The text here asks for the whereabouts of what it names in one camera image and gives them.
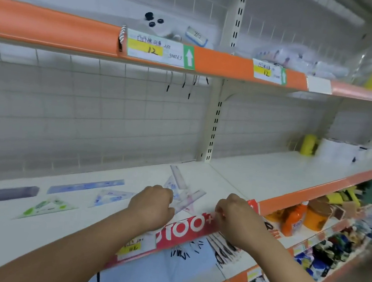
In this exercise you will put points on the person's right fingers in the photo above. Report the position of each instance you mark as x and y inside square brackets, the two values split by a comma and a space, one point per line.
[225, 208]

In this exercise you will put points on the row of assorted colourful goods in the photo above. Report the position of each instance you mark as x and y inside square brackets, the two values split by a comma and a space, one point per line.
[343, 246]

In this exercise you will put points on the clear ruler set packet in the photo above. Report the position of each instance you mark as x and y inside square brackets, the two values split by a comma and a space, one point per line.
[184, 195]

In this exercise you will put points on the large price label green arrow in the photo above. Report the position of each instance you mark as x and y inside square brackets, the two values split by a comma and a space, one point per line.
[155, 49]

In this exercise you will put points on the white tape rolls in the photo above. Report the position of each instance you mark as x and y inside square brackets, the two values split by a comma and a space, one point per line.
[336, 150]

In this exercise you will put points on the red shelf strip white print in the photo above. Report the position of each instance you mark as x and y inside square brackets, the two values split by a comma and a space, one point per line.
[184, 231]

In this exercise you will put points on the person's right hand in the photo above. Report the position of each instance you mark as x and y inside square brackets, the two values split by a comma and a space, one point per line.
[240, 223]

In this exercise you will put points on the person's right forearm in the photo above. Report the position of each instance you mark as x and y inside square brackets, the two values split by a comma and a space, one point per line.
[290, 280]

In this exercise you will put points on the lower white shelf orange edge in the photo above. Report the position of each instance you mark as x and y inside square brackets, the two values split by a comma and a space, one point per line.
[294, 243]

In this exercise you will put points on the cream slotted shelf upright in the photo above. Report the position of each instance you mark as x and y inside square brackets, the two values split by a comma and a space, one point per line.
[230, 35]

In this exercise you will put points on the person's left hand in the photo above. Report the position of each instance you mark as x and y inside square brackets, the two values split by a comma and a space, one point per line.
[151, 208]

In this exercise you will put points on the row of scissors packets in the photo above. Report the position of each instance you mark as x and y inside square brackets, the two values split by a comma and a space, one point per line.
[223, 249]

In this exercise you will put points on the bunch of black clips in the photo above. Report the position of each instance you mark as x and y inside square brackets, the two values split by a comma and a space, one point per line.
[185, 249]

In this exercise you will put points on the small price label green arrow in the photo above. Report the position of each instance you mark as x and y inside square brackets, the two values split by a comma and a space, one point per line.
[268, 71]

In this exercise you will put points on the orange glue bottle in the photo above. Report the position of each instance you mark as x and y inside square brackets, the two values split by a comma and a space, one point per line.
[293, 220]

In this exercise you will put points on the clear set square blue print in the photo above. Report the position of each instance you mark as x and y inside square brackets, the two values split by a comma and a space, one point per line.
[111, 197]

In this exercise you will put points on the small white box blue edge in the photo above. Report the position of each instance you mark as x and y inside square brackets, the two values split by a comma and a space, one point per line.
[196, 37]

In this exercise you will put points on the person's left fingers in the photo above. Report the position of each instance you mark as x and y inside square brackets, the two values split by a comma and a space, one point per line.
[167, 203]

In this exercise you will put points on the dark purple ruler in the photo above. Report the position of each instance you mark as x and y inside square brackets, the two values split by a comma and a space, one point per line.
[3, 194]

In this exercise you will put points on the blank white shelf label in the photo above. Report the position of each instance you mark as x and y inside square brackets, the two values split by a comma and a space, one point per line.
[319, 85]

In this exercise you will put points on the yellow roll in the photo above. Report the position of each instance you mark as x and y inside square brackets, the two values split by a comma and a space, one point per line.
[308, 145]

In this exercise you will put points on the pile of clear plastic packets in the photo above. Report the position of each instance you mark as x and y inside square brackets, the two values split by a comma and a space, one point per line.
[298, 61]

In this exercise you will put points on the white bottles with black caps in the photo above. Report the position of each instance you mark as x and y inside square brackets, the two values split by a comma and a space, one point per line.
[154, 23]

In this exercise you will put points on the orange jar brown lid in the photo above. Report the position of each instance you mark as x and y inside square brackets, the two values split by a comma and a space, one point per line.
[316, 217]

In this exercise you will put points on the white shelf with red strip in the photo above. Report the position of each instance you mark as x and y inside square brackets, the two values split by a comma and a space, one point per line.
[268, 173]

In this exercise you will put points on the yellow white price tag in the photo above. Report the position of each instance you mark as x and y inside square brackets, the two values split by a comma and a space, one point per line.
[136, 246]

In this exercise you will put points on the blue straight ruler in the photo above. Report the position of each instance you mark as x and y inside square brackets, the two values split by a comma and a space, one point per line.
[86, 186]

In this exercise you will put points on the yellow craft items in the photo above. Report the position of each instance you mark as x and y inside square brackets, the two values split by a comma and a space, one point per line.
[343, 197]

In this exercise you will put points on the clear set square green print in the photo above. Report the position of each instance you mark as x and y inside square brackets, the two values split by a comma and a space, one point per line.
[46, 208]

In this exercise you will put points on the person's left forearm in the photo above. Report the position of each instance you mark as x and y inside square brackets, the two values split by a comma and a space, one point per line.
[73, 253]

